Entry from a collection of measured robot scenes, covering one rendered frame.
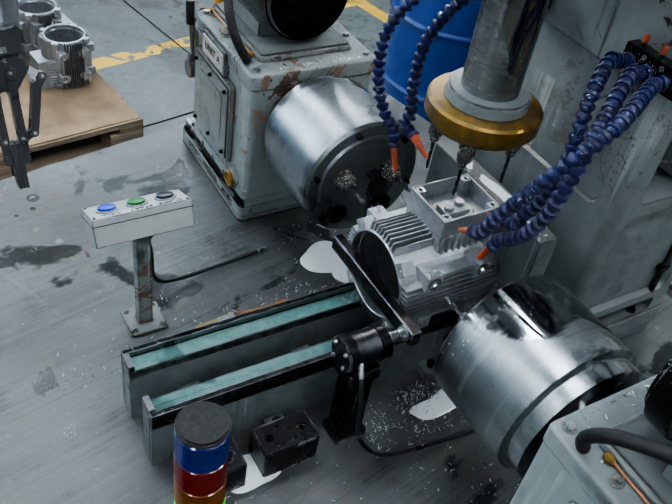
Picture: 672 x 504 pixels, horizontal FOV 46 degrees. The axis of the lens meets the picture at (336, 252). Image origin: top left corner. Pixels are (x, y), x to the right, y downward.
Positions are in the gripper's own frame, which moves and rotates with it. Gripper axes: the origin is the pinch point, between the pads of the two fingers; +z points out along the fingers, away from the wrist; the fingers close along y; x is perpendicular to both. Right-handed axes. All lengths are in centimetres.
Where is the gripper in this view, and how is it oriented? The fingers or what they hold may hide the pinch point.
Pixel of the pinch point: (18, 164)
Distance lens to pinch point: 131.5
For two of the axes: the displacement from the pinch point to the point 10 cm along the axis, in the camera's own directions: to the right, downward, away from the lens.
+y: 8.6, -2.4, 4.5
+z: 0.5, 9.2, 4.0
